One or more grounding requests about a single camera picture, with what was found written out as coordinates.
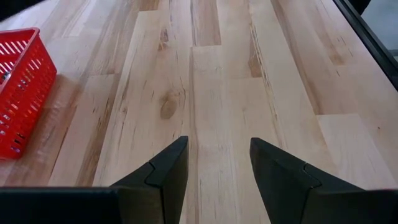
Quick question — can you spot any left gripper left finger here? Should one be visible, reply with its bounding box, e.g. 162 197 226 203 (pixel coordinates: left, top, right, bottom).
110 135 190 224

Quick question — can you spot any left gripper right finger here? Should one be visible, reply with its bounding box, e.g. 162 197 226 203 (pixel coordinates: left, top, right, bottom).
249 137 364 224

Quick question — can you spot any red plastic basket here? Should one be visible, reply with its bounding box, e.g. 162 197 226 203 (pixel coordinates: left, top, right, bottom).
0 27 58 161

